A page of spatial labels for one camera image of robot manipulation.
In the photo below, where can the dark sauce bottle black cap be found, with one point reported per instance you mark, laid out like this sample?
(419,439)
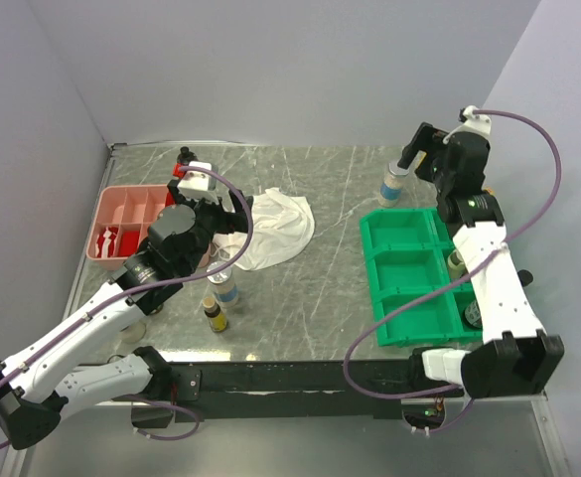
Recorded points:
(472,316)

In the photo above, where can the silver lid blue label jar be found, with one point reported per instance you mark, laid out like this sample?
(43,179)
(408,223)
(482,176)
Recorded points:
(392,184)

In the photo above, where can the small yellow dropper bottle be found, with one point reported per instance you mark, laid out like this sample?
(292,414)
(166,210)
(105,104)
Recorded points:
(216,317)

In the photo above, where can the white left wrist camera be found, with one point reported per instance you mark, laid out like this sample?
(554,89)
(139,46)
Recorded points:
(196,185)

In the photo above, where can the black cap spice jar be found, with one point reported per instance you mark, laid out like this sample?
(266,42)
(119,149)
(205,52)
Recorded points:
(186,156)

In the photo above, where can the red packet front compartment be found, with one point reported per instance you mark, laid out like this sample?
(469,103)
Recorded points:
(128,242)

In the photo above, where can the green compartment bin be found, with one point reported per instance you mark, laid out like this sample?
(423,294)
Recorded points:
(405,253)

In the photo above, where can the red white striped packet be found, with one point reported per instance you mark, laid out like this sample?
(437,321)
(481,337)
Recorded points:
(105,242)

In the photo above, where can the black front mounting rail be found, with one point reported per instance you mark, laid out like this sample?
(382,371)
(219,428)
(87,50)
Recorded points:
(222,390)

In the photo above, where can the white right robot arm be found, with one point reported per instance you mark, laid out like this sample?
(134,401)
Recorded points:
(517,357)

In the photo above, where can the white crumpled cloth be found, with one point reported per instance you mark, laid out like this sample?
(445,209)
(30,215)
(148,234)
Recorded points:
(282,228)

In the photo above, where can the yellow bottle cork cap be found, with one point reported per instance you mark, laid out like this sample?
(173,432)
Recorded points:
(419,159)

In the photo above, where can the pink compartment tray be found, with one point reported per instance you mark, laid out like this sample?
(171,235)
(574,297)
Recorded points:
(127,207)

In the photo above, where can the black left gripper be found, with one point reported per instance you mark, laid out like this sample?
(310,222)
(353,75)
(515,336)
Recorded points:
(229,221)

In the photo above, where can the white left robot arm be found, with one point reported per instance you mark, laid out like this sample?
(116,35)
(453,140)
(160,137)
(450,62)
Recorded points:
(40,386)

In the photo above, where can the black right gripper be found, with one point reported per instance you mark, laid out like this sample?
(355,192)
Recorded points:
(426,137)

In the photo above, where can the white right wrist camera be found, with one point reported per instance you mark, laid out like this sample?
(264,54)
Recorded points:
(471,122)

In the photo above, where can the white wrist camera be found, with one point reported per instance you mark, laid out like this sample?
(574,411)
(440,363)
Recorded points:
(196,185)
(471,122)

